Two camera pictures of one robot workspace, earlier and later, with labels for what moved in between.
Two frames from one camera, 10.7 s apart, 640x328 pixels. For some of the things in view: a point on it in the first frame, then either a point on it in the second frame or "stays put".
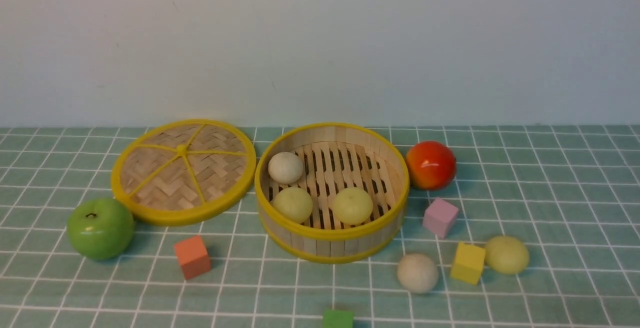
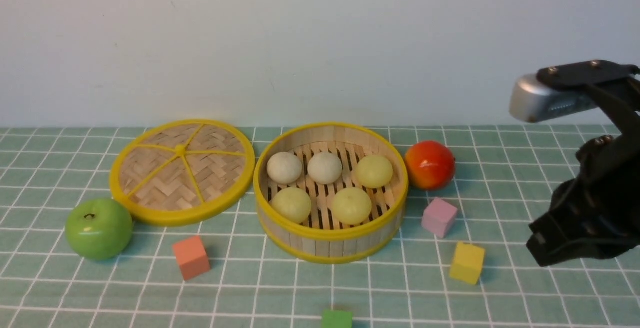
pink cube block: (439, 217) stays put
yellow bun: (506, 255) → (374, 171)
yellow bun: (293, 204) stays put
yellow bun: (352, 205) stays put
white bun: (417, 273) → (325, 167)
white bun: (285, 167) stays put
